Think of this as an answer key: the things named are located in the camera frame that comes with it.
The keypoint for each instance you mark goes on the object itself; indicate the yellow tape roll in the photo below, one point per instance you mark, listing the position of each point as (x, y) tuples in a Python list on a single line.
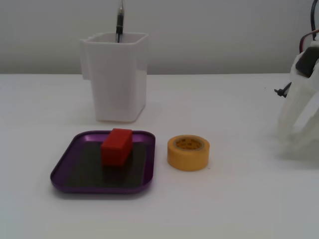
[(187, 159)]

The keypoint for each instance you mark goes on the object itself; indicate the purple metal tray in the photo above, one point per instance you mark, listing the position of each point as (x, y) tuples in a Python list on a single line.
[(74, 174)]

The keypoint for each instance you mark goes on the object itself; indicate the red cube block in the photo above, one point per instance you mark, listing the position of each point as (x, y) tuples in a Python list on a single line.
[(114, 152)]

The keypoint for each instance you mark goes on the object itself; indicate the white plastic container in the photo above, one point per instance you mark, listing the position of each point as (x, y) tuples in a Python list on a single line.
[(117, 87)]

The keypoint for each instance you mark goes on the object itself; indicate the black clear ballpoint pen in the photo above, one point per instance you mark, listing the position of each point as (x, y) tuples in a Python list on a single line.
[(119, 25)]

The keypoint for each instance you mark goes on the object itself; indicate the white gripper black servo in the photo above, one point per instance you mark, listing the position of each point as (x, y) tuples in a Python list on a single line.
[(302, 99)]

